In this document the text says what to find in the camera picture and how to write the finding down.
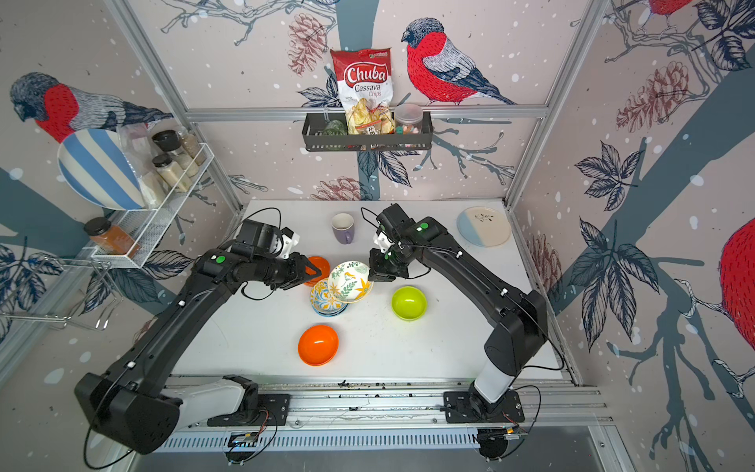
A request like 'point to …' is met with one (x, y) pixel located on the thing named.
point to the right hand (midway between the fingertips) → (368, 275)
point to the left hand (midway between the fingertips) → (321, 267)
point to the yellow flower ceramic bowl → (349, 282)
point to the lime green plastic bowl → (409, 303)
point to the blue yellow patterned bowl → (323, 302)
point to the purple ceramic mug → (343, 228)
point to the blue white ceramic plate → (484, 226)
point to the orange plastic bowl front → (318, 345)
